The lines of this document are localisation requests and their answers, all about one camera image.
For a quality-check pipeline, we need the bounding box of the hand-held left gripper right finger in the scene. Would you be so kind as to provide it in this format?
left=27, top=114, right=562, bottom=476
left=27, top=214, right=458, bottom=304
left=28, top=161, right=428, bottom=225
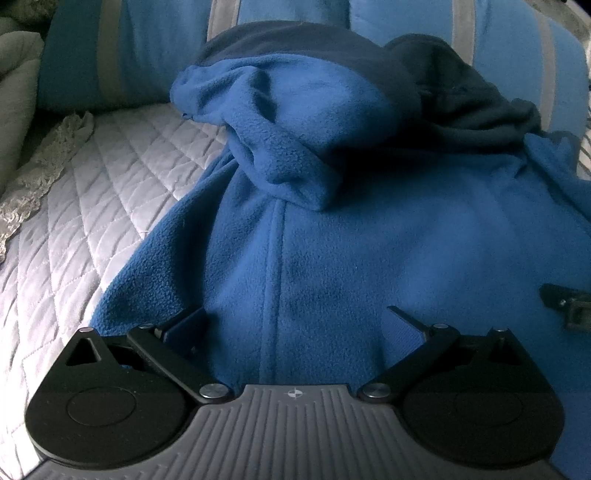
left=360, top=305, right=525, bottom=406

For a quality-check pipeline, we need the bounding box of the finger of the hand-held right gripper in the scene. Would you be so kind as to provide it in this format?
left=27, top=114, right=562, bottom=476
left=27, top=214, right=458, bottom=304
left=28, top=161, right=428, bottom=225
left=540, top=284, right=591, bottom=330

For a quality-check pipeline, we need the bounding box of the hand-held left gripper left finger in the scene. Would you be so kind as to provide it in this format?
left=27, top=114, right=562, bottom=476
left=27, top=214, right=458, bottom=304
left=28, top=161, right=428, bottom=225
left=65, top=307, right=229, bottom=404

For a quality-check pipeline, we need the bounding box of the blue fleece jacket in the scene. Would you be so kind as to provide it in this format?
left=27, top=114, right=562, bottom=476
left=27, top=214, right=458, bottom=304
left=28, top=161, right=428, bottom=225
left=90, top=21, right=591, bottom=388

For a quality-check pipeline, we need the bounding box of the white quilted bedspread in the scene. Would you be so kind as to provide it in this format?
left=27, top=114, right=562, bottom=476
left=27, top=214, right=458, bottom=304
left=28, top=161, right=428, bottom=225
left=0, top=111, right=234, bottom=462

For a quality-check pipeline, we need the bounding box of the striped cloth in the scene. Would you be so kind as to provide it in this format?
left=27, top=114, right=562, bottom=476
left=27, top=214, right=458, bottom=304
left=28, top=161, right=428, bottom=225
left=575, top=134, right=591, bottom=185

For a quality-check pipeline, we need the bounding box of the grey lace trim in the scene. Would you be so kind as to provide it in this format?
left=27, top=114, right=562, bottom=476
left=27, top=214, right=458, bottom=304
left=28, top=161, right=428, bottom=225
left=0, top=111, right=95, bottom=261

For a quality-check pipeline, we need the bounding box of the blue pillow with grey stripes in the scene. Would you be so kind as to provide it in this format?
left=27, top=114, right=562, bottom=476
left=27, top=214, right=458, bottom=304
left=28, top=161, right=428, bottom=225
left=37, top=0, right=352, bottom=114
left=348, top=0, right=591, bottom=139

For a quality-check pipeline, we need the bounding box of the green folded comforter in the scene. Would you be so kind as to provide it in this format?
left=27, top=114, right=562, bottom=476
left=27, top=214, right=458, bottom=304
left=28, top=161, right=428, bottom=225
left=0, top=0, right=47, bottom=174

